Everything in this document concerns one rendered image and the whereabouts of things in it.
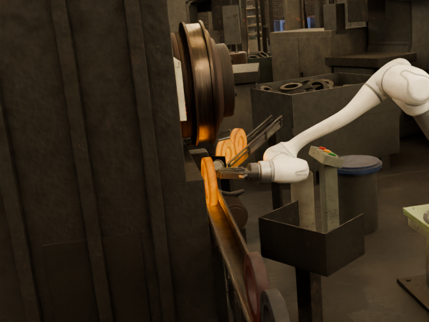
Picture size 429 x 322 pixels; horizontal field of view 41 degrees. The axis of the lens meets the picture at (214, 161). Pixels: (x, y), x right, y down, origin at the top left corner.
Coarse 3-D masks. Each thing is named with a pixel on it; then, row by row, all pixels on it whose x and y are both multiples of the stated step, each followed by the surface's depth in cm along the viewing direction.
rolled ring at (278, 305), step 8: (264, 296) 129; (272, 296) 126; (280, 296) 126; (264, 304) 131; (272, 304) 124; (280, 304) 124; (264, 312) 134; (272, 312) 123; (280, 312) 122; (288, 312) 122; (264, 320) 135; (272, 320) 124; (280, 320) 121; (288, 320) 121
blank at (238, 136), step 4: (236, 128) 293; (240, 128) 293; (232, 132) 290; (236, 132) 289; (240, 132) 293; (244, 132) 297; (232, 136) 288; (236, 136) 289; (240, 136) 293; (244, 136) 297; (232, 140) 288; (236, 140) 289; (240, 140) 297; (244, 140) 297; (236, 144) 289; (240, 144) 297; (244, 144) 297; (236, 148) 289; (240, 148) 296; (236, 152) 289
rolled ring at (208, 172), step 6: (204, 162) 217; (210, 162) 216; (204, 168) 218; (210, 168) 215; (204, 174) 228; (210, 174) 213; (204, 180) 228; (210, 180) 213; (216, 180) 214; (210, 186) 213; (216, 186) 214; (210, 192) 214; (216, 192) 214; (210, 198) 215; (216, 198) 216; (210, 204) 219
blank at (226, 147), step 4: (224, 140) 278; (228, 140) 280; (220, 144) 276; (224, 144) 276; (228, 144) 280; (232, 144) 285; (216, 148) 276; (220, 148) 275; (224, 148) 276; (228, 148) 283; (232, 148) 285; (216, 152) 275; (220, 152) 274; (224, 152) 277; (228, 152) 284; (232, 152) 285; (228, 156) 284; (232, 156) 285; (228, 160) 282
